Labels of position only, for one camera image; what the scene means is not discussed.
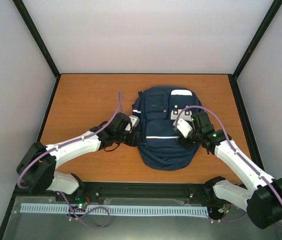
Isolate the navy blue student backpack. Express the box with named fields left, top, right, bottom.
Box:
left=132, top=86, right=202, bottom=171

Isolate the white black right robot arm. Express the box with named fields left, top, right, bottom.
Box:
left=173, top=111, right=282, bottom=229

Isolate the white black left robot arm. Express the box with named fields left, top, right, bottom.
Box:
left=16, top=112, right=141, bottom=202

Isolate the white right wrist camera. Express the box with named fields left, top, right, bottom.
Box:
left=173, top=118, right=193, bottom=138

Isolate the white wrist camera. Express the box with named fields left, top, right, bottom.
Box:
left=173, top=118, right=193, bottom=138
left=125, top=115, right=140, bottom=132

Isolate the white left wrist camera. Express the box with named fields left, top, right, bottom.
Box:
left=125, top=115, right=140, bottom=132

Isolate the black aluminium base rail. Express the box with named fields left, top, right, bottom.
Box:
left=67, top=182, right=228, bottom=207

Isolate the light blue slotted cable duct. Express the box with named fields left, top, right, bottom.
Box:
left=19, top=203, right=209, bottom=218

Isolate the metal front base plate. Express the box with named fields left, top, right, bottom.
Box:
left=0, top=196, right=282, bottom=240

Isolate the black right frame post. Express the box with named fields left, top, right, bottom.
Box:
left=233, top=0, right=282, bottom=80

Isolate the black frame post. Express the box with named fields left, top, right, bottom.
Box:
left=233, top=0, right=282, bottom=80
left=12, top=0, right=60, bottom=78

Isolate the black left frame post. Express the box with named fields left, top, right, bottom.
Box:
left=12, top=0, right=60, bottom=78

